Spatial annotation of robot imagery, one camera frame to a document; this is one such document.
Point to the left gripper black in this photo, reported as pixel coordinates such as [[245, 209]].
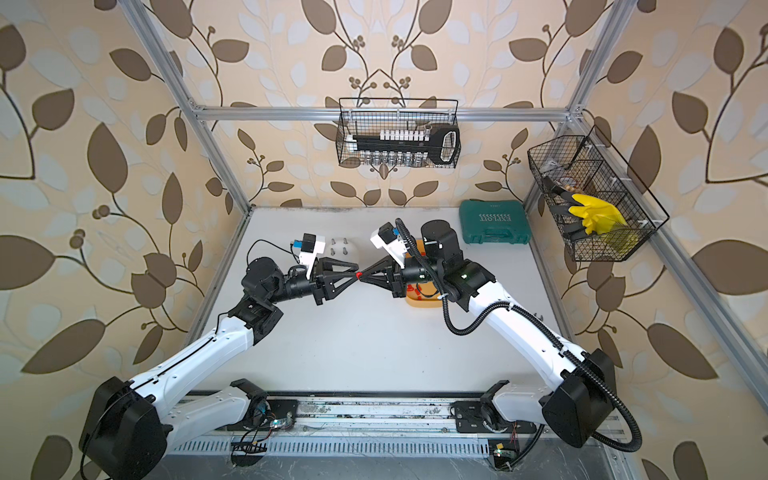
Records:
[[330, 295]]

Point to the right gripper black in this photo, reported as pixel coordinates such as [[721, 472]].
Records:
[[373, 273]]

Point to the white dome screw holder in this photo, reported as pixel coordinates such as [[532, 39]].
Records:
[[343, 249]]

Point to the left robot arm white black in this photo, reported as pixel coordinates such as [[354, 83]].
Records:
[[132, 424]]

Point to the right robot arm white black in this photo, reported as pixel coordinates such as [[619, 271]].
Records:
[[580, 401]]

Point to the yellow plastic tray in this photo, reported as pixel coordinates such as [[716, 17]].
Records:
[[423, 296]]

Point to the green plastic tool case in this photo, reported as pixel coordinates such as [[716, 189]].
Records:
[[494, 222]]

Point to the black pliers in basket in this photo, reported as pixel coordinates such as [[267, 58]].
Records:
[[563, 200]]

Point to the yellow rubber glove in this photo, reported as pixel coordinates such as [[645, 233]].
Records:
[[596, 215]]

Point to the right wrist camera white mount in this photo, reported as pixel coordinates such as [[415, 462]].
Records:
[[387, 237]]

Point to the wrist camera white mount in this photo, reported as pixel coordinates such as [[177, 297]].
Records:
[[387, 237], [307, 250]]

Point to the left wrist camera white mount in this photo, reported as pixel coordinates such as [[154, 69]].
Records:
[[307, 250]]

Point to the socket set rail black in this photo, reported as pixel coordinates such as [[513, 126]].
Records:
[[431, 145]]

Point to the black wire basket back wall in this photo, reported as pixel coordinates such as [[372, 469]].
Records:
[[369, 115]]

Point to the black wire basket wall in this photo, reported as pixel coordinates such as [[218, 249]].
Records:
[[581, 164], [369, 115]]

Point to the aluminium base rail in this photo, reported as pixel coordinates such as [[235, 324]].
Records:
[[357, 427]]

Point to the black wire basket right wall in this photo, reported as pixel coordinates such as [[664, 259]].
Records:
[[581, 164]]

